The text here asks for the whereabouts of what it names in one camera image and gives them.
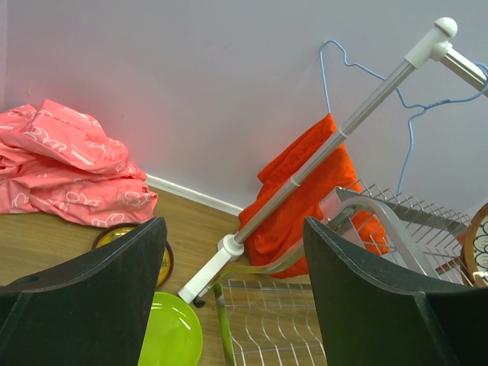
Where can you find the blue wire hanger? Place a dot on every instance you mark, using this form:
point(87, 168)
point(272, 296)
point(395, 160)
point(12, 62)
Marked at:
point(424, 107)

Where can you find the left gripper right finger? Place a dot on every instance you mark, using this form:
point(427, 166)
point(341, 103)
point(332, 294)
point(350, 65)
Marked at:
point(374, 312)

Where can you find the steel two-tier dish rack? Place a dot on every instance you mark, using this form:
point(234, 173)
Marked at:
point(268, 315)

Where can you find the large floral brown-rim plate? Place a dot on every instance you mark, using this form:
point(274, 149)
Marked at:
point(474, 251)

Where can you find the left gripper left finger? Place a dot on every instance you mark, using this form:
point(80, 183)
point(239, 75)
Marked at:
point(90, 310)

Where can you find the white clothes rack frame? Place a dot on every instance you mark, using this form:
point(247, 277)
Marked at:
point(434, 45)

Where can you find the lime green plate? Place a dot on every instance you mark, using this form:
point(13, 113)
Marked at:
point(174, 335)

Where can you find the yellow patterned dark plate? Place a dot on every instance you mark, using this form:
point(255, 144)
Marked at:
point(114, 232)

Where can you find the pink plastic bag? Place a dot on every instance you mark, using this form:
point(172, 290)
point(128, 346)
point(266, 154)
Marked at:
point(60, 161)

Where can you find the orange cloth on hanger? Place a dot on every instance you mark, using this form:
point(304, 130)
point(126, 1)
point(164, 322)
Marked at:
point(284, 227)

